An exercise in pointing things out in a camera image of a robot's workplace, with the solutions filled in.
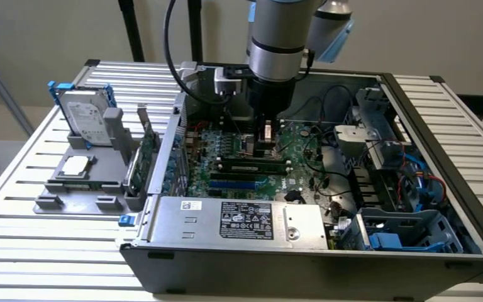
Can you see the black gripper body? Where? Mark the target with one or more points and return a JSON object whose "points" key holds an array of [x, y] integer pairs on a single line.
{"points": [[271, 94]]}

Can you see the green RAM stick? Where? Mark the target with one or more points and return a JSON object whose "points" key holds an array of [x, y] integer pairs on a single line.
{"points": [[249, 166]]}

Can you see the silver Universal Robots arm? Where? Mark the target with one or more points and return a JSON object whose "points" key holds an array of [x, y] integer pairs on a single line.
{"points": [[272, 37]]}

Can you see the black RAM slot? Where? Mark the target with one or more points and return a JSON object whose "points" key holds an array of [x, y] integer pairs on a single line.
{"points": [[241, 175]]}

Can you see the blue expansion slot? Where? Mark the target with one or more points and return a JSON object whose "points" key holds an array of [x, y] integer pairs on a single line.
{"points": [[237, 184]]}

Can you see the CPU socket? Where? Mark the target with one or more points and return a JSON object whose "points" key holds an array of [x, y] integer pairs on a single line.
{"points": [[245, 144]]}

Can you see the green motherboard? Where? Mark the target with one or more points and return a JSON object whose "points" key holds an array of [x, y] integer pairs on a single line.
{"points": [[300, 157]]}

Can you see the silver power supply unit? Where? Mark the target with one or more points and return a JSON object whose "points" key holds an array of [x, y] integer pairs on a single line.
{"points": [[232, 220]]}

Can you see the black stand pole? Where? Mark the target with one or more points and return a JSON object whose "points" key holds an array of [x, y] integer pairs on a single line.
{"points": [[196, 31], [133, 31]]}

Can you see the green graphics card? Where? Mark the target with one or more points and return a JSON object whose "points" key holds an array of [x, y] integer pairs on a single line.
{"points": [[142, 157]]}

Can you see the open black PC case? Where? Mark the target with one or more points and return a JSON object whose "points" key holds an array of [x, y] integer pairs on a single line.
{"points": [[291, 267]]}

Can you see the blue case latch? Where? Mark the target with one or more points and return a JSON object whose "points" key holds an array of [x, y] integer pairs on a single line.
{"points": [[126, 221]]}

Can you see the blue-grey disk bay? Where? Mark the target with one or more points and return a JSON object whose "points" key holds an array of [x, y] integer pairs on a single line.
{"points": [[408, 229]]}

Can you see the hard disk in blue carrier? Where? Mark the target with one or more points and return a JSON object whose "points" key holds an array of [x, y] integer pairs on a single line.
{"points": [[85, 119]]}

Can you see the silver CPU chip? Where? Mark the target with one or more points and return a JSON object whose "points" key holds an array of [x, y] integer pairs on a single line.
{"points": [[76, 165]]}

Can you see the grey parts rack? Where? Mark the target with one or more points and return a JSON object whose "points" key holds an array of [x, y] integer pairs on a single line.
{"points": [[77, 192]]}

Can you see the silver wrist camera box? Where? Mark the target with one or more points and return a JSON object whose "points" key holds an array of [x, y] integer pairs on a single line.
{"points": [[225, 80]]}

